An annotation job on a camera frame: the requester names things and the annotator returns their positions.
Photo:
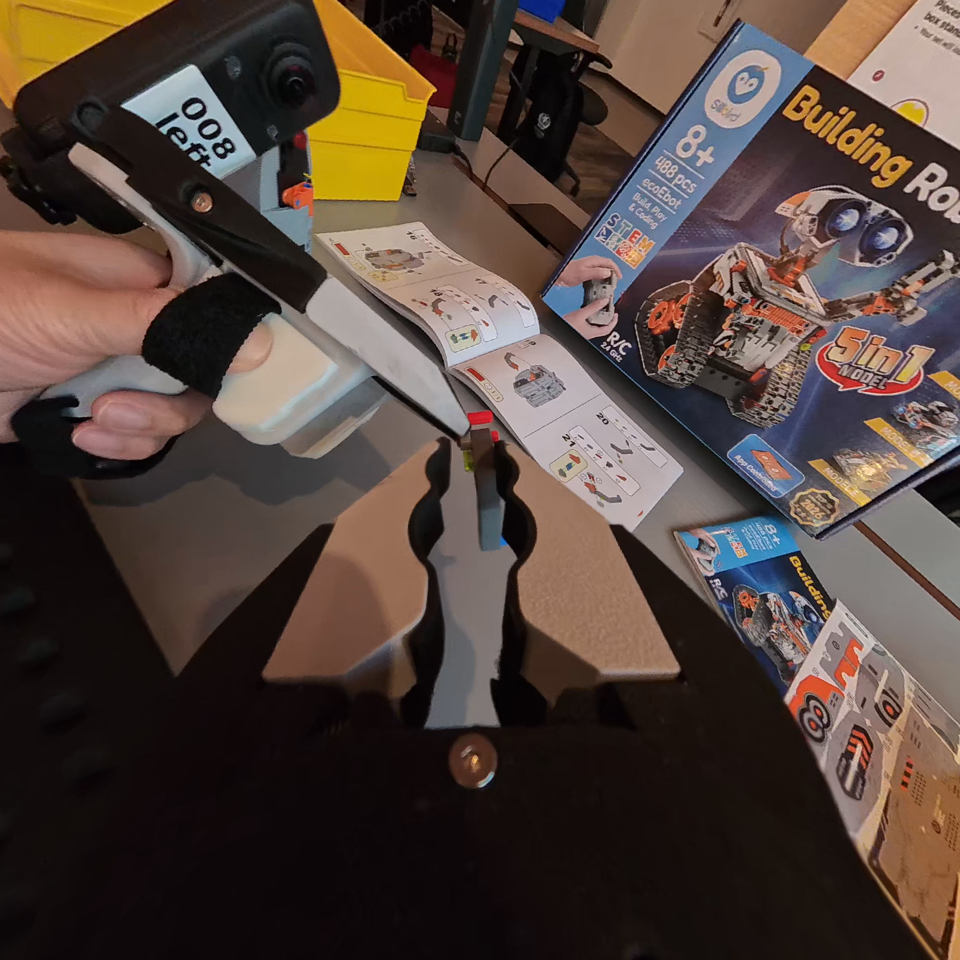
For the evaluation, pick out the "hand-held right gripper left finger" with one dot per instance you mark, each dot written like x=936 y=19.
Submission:
x=352 y=600

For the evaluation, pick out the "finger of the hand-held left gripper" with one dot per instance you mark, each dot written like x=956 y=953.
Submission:
x=382 y=352

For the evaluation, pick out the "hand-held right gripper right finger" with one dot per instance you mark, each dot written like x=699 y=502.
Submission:
x=592 y=600

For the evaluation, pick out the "grey bent beam with pins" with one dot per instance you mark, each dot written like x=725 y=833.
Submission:
x=487 y=510

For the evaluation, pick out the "grey desk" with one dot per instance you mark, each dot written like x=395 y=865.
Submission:
x=225 y=525

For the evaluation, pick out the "dark teal desk leg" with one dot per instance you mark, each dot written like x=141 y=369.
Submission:
x=480 y=67

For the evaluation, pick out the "person's left hand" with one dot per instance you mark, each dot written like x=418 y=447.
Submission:
x=67 y=315

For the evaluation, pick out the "blue closed manual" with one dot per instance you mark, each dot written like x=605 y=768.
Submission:
x=742 y=600

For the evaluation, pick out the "grey toy robot body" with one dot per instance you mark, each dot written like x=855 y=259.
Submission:
x=289 y=217

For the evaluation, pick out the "open instruction booklet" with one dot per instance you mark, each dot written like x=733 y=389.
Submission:
x=570 y=405

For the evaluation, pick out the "yellow storage bin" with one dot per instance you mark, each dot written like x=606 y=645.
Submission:
x=375 y=112

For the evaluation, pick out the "black power adapter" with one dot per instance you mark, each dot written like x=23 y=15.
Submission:
x=436 y=139

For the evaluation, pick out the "red bag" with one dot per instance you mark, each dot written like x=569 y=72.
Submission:
x=433 y=75

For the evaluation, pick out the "black backpack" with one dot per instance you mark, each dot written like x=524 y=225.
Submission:
x=555 y=120

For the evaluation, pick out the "robot sticker sheet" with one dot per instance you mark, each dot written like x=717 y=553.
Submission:
x=885 y=750

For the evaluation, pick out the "blue storage bin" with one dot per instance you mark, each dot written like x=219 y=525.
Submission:
x=540 y=9

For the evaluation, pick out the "long wooden table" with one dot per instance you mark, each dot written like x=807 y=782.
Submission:
x=555 y=34

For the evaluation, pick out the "blue robot kit box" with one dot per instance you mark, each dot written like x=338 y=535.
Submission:
x=750 y=187

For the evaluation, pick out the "tan cardboard panel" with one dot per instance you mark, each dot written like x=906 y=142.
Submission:
x=847 y=37

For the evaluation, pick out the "white paper sign board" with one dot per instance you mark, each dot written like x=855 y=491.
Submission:
x=915 y=60

